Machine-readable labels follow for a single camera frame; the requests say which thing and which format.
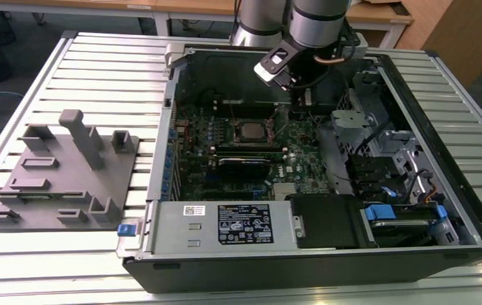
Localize silver CPU green edge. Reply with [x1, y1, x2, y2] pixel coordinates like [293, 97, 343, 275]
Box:
[240, 122, 268, 140]

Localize CPU socket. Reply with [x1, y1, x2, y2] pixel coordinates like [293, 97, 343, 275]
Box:
[232, 119, 279, 147]

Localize silver disk bay cage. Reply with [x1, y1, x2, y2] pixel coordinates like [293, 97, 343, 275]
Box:
[328, 70, 420, 195]

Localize wooden desk white legs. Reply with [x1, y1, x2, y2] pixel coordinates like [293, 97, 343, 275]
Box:
[0, 0, 169, 36]
[155, 0, 415, 49]

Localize green motherboard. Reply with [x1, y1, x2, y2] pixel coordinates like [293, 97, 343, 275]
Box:
[171, 100, 340, 203]

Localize black graphics card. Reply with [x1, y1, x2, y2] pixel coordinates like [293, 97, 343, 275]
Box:
[216, 156, 273, 182]

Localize silver chipset heat sink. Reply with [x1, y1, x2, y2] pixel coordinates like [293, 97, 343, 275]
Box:
[272, 182, 300, 195]

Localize wooden cabinet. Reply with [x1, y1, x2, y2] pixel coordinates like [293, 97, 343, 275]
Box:
[395, 0, 482, 88]

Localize blue disk carrier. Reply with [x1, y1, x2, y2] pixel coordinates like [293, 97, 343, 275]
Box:
[361, 204, 448, 231]

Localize silver hard disk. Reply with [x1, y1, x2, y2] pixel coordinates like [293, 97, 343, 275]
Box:
[369, 219, 432, 230]

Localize silver power supply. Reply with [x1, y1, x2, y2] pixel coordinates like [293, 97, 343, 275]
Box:
[145, 200, 299, 255]

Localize black PC case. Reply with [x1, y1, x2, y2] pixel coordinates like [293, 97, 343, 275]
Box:
[114, 43, 482, 295]

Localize grey parts rack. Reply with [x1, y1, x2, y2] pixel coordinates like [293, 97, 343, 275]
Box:
[0, 109, 141, 232]

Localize green RAM stick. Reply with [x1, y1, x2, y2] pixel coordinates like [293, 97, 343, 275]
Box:
[16, 191, 64, 201]

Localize copper coloured cable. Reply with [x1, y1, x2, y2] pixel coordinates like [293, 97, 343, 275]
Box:
[312, 55, 347, 69]

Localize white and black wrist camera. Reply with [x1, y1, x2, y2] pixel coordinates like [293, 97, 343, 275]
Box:
[252, 40, 300, 92]

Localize thin black cable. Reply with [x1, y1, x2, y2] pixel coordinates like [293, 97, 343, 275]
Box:
[352, 116, 392, 158]

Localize black plastic bracket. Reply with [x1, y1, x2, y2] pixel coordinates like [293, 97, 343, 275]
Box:
[344, 154, 402, 200]

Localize black cable with plug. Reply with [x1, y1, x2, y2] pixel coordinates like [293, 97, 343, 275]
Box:
[406, 168, 434, 200]

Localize coloured power wires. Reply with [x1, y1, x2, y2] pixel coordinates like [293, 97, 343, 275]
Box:
[419, 186, 439, 204]

